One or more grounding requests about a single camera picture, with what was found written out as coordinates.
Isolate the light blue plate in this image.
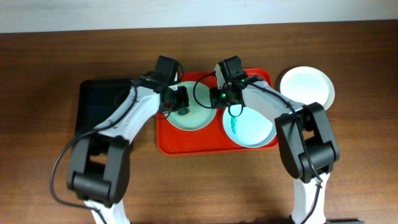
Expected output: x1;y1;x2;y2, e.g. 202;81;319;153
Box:
222;105;276;148

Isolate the mint green plate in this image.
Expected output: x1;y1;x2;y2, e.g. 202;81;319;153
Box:
167;81;216;131

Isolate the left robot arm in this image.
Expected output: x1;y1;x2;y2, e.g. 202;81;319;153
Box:
67;72;188;223

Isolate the green stained sponge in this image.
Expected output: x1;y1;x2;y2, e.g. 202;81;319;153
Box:
175;108;192;117

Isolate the black rectangular tray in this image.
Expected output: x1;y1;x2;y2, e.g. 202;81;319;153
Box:
75;79;132;136

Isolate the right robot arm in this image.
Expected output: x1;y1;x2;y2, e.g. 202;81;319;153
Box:
210;75;340;223

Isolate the white plate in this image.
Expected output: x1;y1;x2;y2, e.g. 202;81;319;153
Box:
279;66;335;110

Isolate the red plastic tray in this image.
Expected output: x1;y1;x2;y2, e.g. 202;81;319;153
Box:
155;68;278;156

